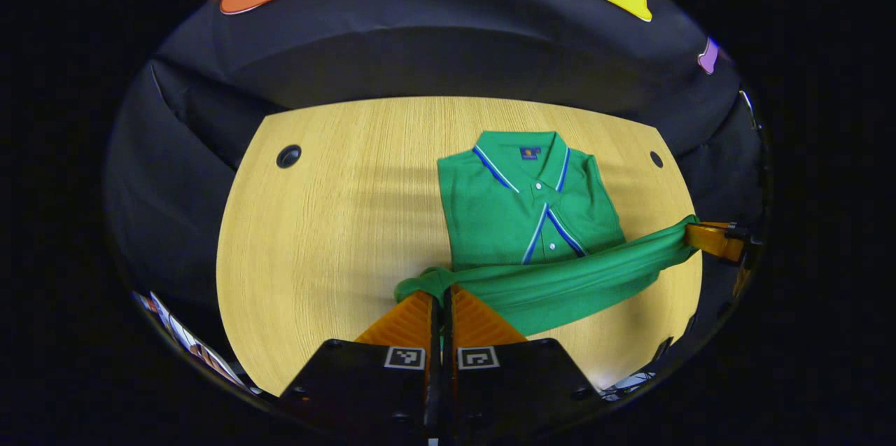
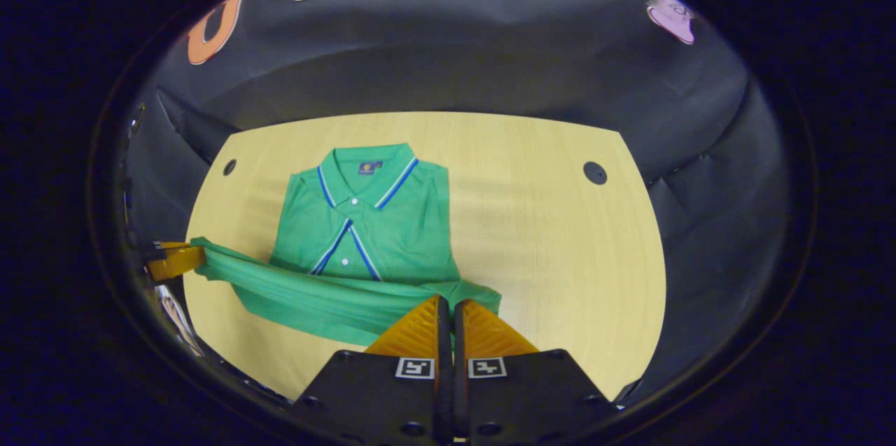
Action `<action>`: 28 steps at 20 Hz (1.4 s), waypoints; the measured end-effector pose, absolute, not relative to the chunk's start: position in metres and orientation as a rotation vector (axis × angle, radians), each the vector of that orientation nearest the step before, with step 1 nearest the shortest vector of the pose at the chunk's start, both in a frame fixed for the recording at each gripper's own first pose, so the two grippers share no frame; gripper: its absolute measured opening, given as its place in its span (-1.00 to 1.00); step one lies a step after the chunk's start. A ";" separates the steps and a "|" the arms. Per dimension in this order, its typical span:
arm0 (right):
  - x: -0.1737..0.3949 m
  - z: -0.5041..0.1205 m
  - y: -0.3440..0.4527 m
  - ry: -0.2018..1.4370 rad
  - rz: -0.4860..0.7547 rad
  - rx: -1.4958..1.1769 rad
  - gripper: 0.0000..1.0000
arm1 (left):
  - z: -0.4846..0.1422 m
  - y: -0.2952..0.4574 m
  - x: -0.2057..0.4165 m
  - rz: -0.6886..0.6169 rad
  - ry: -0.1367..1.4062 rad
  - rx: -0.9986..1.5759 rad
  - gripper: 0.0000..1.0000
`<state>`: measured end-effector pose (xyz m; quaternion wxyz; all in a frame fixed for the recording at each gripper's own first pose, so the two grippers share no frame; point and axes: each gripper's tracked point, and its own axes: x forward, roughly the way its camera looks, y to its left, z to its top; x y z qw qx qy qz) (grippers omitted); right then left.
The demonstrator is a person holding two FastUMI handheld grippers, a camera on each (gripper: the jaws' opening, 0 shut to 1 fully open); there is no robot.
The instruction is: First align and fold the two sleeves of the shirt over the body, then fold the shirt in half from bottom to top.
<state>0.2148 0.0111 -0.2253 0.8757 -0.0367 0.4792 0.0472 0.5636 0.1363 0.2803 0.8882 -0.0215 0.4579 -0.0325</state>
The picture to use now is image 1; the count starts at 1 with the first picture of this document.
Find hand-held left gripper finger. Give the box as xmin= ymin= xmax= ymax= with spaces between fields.
xmin=279 ymin=290 xmax=442 ymax=441
xmin=444 ymin=285 xmax=604 ymax=441

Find green T-shirt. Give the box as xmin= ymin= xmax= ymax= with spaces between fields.
xmin=394 ymin=130 xmax=701 ymax=337

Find colourful printed papers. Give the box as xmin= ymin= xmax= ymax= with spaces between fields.
xmin=133 ymin=291 xmax=253 ymax=392

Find black backdrop cloth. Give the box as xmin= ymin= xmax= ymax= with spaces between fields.
xmin=105 ymin=0 xmax=767 ymax=363

